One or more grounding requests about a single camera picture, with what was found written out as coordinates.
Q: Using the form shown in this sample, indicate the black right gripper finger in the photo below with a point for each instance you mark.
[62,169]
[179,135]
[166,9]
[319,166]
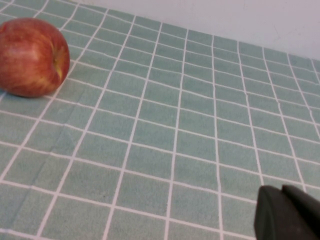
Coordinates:
[285,215]

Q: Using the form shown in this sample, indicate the green checkered tablecloth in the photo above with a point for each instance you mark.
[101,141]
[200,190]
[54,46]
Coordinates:
[160,140]

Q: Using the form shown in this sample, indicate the dull red apple with sticker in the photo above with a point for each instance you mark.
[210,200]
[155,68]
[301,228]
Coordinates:
[30,57]

